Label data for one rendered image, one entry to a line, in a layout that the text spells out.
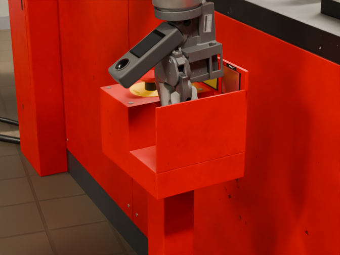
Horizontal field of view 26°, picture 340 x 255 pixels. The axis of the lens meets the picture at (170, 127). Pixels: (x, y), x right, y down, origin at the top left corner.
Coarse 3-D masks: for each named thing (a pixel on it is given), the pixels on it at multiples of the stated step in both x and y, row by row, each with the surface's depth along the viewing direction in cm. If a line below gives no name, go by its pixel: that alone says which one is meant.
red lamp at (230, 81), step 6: (228, 72) 115; (234, 72) 114; (222, 78) 117; (228, 78) 116; (234, 78) 114; (222, 84) 118; (228, 84) 116; (234, 84) 115; (222, 90) 118; (228, 90) 116; (234, 90) 115
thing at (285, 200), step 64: (64, 0) 237; (128, 0) 191; (64, 64) 249; (256, 64) 140; (320, 64) 122; (64, 128) 262; (256, 128) 144; (320, 128) 125; (128, 192) 215; (256, 192) 149; (320, 192) 129
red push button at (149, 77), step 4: (148, 72) 120; (152, 72) 120; (144, 76) 119; (148, 76) 119; (152, 76) 119; (144, 80) 119; (148, 80) 119; (152, 80) 119; (148, 84) 120; (152, 84) 120; (148, 88) 121; (152, 88) 121
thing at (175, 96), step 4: (192, 88) 111; (176, 92) 110; (192, 92) 111; (196, 92) 112; (172, 96) 111; (176, 96) 110; (192, 96) 112; (196, 96) 112; (172, 100) 112; (176, 100) 110
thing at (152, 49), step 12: (168, 24) 108; (156, 36) 107; (168, 36) 106; (180, 36) 107; (132, 48) 108; (144, 48) 107; (156, 48) 105; (168, 48) 106; (120, 60) 107; (132, 60) 106; (144, 60) 105; (156, 60) 106; (120, 72) 105; (132, 72) 105; (144, 72) 106; (120, 84) 107; (132, 84) 106
